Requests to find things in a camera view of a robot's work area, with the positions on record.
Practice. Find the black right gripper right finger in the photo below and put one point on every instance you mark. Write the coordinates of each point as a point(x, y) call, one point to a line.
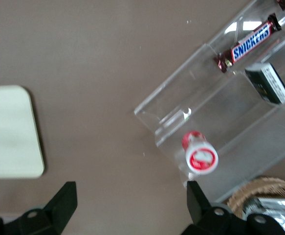
point(201, 208)

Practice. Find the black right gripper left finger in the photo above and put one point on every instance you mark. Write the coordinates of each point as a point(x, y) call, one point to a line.
point(56, 208)

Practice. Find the red gum bottle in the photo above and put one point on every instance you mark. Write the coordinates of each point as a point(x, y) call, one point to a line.
point(201, 156)

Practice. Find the cream plastic tray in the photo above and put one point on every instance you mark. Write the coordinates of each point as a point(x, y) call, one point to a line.
point(10, 132)

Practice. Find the light wicker basket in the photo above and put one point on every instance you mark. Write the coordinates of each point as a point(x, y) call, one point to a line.
point(245, 193)

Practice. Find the silver foil container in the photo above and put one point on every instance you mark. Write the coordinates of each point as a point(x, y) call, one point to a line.
point(279, 208)

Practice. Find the clear acrylic stepped display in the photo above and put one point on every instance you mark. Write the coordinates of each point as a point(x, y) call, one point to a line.
point(230, 117)

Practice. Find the small black box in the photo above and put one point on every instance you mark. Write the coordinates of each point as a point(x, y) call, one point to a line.
point(267, 83)

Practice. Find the Snickers bar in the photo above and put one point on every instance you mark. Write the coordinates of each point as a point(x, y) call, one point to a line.
point(249, 45)
point(283, 3)

